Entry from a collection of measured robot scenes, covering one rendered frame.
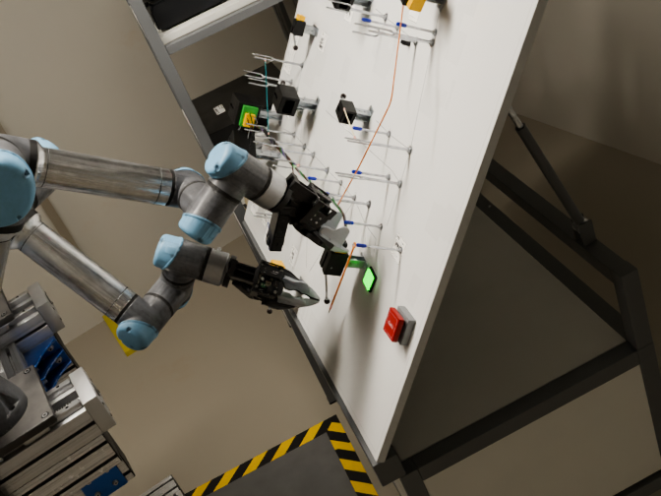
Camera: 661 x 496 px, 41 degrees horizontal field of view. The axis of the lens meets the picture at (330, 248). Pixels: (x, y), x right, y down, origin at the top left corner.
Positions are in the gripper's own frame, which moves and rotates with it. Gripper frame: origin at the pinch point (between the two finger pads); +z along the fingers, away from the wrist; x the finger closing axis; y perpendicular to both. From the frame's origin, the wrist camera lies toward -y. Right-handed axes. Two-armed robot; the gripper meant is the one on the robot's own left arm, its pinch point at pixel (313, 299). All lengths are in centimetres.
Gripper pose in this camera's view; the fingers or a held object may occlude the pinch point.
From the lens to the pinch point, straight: 195.7
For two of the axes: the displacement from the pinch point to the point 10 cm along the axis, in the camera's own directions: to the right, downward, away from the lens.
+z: 9.5, 3.0, 1.0
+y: 1.7, -2.1, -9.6
